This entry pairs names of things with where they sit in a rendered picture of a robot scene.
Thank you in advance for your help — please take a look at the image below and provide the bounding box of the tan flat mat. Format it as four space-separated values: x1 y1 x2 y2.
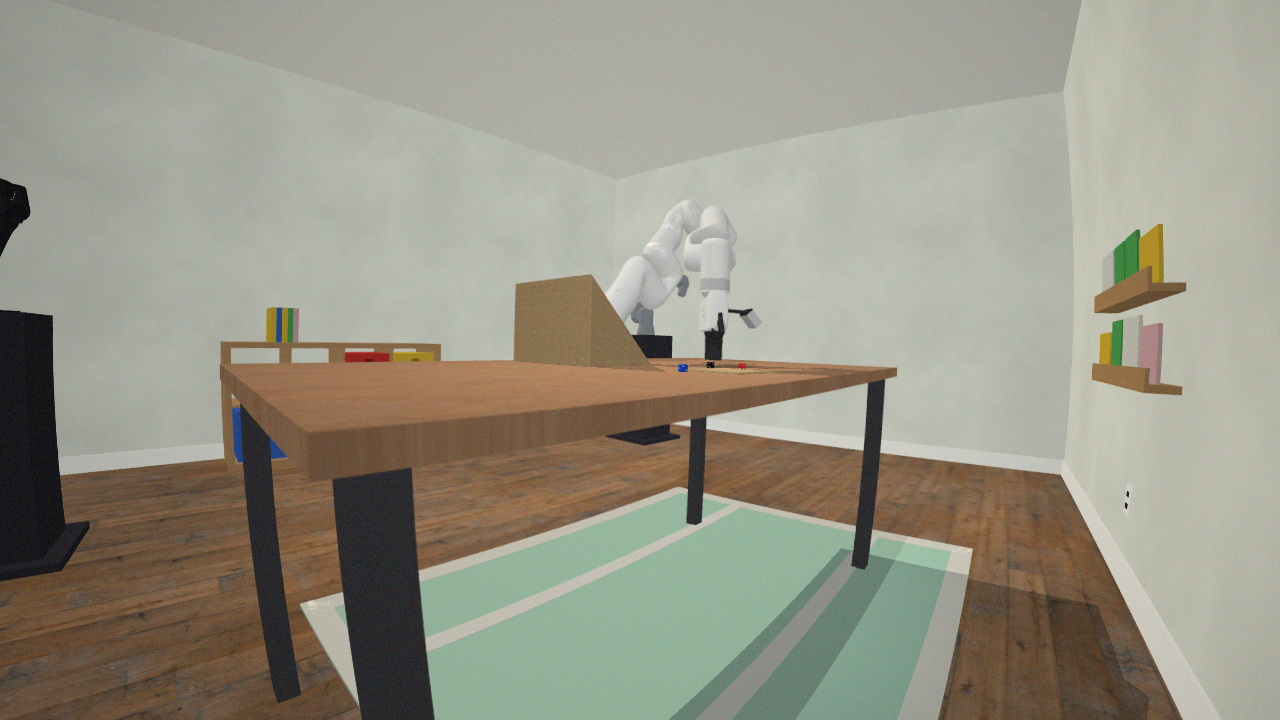
689 368 773 374

